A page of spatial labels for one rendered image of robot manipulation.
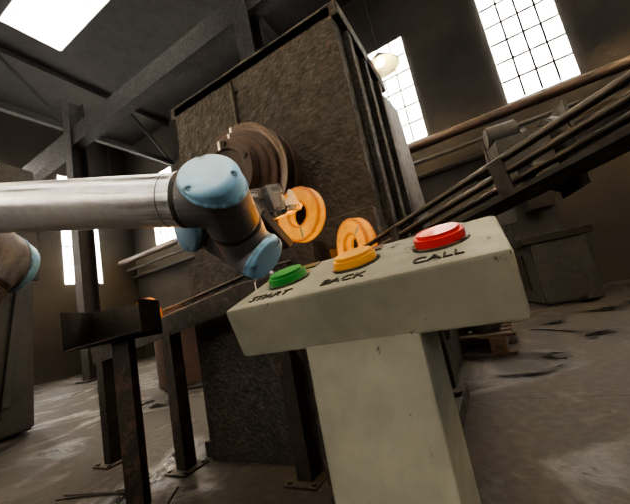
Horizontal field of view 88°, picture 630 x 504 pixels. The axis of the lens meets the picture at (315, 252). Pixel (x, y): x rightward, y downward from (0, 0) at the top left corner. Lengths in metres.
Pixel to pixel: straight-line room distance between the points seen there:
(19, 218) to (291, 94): 1.13
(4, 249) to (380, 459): 0.83
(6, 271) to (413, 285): 0.83
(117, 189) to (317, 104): 1.02
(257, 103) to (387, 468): 1.52
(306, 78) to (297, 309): 1.33
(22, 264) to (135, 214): 0.43
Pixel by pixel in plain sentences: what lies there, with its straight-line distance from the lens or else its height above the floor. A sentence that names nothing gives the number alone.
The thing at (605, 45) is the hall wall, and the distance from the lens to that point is 8.24.
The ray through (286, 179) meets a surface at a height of 1.04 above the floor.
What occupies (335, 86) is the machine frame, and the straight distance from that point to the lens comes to 1.45.
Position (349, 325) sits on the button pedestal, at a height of 0.55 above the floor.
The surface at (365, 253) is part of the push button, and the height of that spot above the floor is 0.61.
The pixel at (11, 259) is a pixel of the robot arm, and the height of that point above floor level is 0.79.
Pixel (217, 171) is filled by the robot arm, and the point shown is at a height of 0.78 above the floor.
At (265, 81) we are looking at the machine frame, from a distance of 1.66.
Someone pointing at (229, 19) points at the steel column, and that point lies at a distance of 6.28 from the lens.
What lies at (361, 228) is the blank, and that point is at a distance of 0.84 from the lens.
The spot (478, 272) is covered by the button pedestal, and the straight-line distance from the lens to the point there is 0.23.
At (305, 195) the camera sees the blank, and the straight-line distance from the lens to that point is 0.90.
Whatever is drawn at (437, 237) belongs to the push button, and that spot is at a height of 0.60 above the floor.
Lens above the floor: 0.57
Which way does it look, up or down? 9 degrees up
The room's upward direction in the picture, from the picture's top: 11 degrees counter-clockwise
